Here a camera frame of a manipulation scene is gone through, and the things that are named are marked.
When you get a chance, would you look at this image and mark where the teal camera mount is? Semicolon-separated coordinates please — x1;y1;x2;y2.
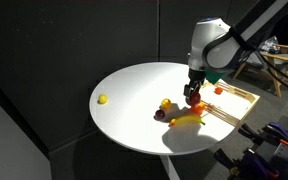
205;69;224;85

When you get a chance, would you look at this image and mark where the red apple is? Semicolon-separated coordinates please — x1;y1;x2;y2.
187;92;202;108

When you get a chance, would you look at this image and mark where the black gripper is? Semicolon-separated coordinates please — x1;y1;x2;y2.
183;67;207;99

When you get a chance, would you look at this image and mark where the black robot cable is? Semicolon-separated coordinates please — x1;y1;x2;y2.
255;49;288;98

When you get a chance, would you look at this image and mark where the yellow banana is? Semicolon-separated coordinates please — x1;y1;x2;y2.
168;114;206;128

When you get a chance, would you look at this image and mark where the dark purple plum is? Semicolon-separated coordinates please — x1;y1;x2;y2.
154;109;166;121

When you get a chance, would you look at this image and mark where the wooden stool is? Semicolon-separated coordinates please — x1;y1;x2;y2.
231;43;288;98

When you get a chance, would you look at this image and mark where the white table pedestal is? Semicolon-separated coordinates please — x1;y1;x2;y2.
159;154;182;180

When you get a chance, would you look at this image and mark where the yellow orange peach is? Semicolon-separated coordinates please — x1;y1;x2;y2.
160;97;172;111

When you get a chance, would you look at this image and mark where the purple black spring clamp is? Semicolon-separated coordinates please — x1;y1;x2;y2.
238;121;288;149
213;147;281;180

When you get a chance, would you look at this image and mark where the orange fruit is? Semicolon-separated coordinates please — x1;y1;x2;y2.
190;102;207;116

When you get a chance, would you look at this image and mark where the small yellow lemon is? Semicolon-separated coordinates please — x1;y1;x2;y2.
97;93;109;105

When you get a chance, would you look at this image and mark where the light wooden slatted box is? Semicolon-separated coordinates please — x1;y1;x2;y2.
199;79;261;128

